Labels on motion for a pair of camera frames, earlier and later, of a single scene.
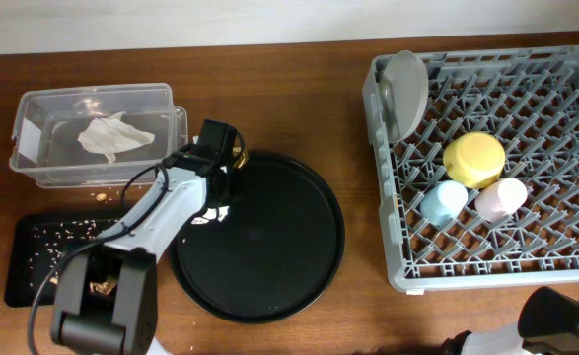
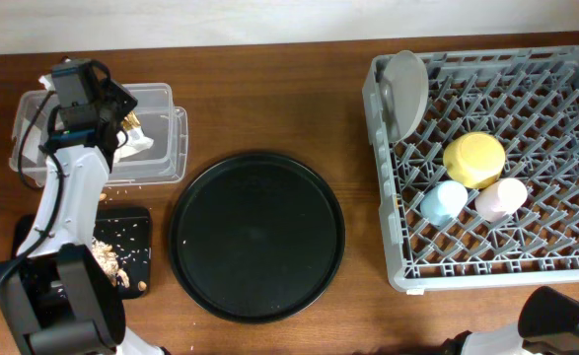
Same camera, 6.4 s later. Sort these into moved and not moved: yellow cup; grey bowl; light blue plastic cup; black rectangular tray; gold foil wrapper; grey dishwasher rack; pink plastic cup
Moved: gold foil wrapper; black rectangular tray
Not moved: pink plastic cup; grey bowl; grey dishwasher rack; yellow cup; light blue plastic cup
